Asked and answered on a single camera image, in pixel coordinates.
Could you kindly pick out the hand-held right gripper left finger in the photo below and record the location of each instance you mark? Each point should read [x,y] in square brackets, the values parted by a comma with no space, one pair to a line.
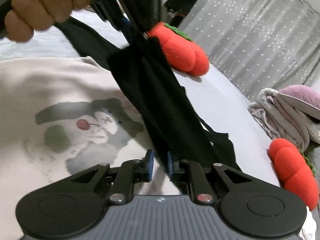
[150,166]

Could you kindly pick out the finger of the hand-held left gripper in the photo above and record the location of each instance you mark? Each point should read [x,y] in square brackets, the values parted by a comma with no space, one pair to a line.
[132,22]

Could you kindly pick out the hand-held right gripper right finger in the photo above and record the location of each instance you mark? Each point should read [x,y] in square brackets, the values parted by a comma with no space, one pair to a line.
[170,166]

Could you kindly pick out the cream and black raglan shirt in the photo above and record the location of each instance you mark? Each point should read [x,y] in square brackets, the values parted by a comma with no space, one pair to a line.
[75,85]

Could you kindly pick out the black hanging clothes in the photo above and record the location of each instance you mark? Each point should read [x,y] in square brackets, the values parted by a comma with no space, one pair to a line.
[185,0]

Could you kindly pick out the person's left hand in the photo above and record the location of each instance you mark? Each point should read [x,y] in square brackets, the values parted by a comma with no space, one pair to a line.
[37,10]

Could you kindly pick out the large orange pumpkin cushion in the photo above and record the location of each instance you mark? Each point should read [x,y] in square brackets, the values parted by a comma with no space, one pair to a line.
[182,52]

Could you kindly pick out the grey bed sheet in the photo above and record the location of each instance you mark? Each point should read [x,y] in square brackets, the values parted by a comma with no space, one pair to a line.
[220,97]

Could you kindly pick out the folded grey and pink quilt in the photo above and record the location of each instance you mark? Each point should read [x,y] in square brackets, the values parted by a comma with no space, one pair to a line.
[280,120]

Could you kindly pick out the grey star-print curtain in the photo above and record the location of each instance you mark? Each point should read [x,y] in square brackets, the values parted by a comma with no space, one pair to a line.
[262,35]

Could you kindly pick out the purple pillow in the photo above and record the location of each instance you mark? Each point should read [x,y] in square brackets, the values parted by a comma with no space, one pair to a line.
[300,96]

